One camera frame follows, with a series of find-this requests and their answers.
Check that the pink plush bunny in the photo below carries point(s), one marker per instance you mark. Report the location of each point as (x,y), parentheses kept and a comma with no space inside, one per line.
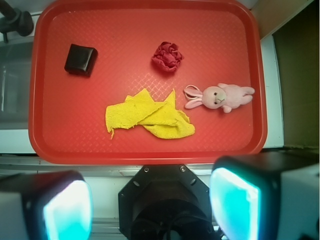
(225,96)

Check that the crumpled red cloth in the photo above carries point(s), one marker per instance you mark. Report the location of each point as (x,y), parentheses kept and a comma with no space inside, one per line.
(167,57)

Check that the brown cardboard panel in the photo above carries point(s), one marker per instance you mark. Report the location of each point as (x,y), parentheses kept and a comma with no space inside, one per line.
(297,46)

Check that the black box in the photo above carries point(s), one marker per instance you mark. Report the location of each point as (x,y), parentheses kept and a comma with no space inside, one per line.
(80,60)

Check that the grey faucet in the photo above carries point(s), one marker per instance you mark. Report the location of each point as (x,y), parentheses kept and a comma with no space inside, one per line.
(14,20)

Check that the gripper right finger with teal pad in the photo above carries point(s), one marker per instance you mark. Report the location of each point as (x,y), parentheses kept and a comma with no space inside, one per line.
(267,196)

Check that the red plastic tray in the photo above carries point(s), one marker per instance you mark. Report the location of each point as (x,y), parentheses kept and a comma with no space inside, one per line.
(220,42)

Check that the yellow cloth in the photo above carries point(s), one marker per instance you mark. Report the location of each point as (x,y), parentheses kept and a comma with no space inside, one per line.
(160,118)

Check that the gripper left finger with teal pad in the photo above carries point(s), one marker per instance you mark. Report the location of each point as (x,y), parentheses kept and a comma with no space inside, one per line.
(45,206)

